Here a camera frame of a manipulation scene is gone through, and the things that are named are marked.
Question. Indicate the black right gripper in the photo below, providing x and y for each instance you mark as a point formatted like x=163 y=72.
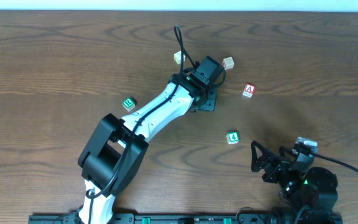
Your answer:
x=270 y=168

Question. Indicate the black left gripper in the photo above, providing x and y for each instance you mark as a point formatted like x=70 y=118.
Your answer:
x=210 y=101

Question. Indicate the red letter A block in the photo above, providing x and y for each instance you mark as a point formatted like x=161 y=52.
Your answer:
x=249 y=90

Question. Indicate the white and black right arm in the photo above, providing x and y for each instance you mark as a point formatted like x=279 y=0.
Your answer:
x=310 y=192

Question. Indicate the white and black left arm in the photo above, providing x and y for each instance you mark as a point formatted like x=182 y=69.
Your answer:
x=115 y=150

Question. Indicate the green number 4 block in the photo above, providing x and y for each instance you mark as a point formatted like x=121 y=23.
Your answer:
x=232 y=137

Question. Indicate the red edged wooden block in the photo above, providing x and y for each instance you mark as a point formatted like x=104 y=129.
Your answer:
x=228 y=63

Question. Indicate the plain cream wooden block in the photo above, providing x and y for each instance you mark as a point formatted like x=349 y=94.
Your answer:
x=179 y=57

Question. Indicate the green letter R block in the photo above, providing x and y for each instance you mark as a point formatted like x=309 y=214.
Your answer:
x=129 y=104

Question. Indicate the black mounting rail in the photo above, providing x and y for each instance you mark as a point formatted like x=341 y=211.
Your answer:
x=129 y=218

